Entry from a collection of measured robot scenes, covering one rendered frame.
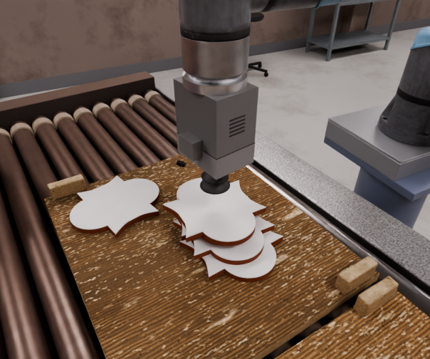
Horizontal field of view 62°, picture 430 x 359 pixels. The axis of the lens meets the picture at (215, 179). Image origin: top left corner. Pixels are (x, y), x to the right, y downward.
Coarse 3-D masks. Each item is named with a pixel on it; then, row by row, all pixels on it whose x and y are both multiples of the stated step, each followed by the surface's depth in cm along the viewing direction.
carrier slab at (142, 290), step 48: (96, 240) 53; (144, 240) 53; (288, 240) 53; (336, 240) 53; (96, 288) 46; (144, 288) 46; (192, 288) 46; (240, 288) 46; (288, 288) 46; (336, 288) 46; (144, 336) 41; (192, 336) 41; (240, 336) 41; (288, 336) 41
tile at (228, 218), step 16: (192, 192) 56; (224, 192) 56; (240, 192) 56; (176, 208) 53; (192, 208) 53; (208, 208) 53; (224, 208) 53; (240, 208) 53; (256, 208) 53; (192, 224) 50; (208, 224) 50; (224, 224) 50; (240, 224) 50; (208, 240) 49; (224, 240) 48; (240, 240) 48
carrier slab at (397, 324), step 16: (384, 304) 44; (400, 304) 44; (336, 320) 43; (352, 320) 43; (368, 320) 43; (384, 320) 43; (400, 320) 43; (416, 320) 43; (320, 336) 41; (336, 336) 41; (352, 336) 41; (368, 336) 41; (384, 336) 41; (400, 336) 41; (416, 336) 41; (288, 352) 39; (304, 352) 39; (320, 352) 39; (336, 352) 39; (352, 352) 39; (368, 352) 39; (384, 352) 39; (400, 352) 39; (416, 352) 39
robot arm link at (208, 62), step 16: (192, 48) 37; (208, 48) 36; (224, 48) 36; (240, 48) 37; (192, 64) 38; (208, 64) 37; (224, 64) 37; (240, 64) 38; (208, 80) 39; (224, 80) 39
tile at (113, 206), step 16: (80, 192) 61; (96, 192) 61; (112, 192) 61; (128, 192) 61; (144, 192) 61; (80, 208) 57; (96, 208) 57; (112, 208) 57; (128, 208) 57; (144, 208) 57; (80, 224) 54; (96, 224) 54; (112, 224) 54; (128, 224) 55
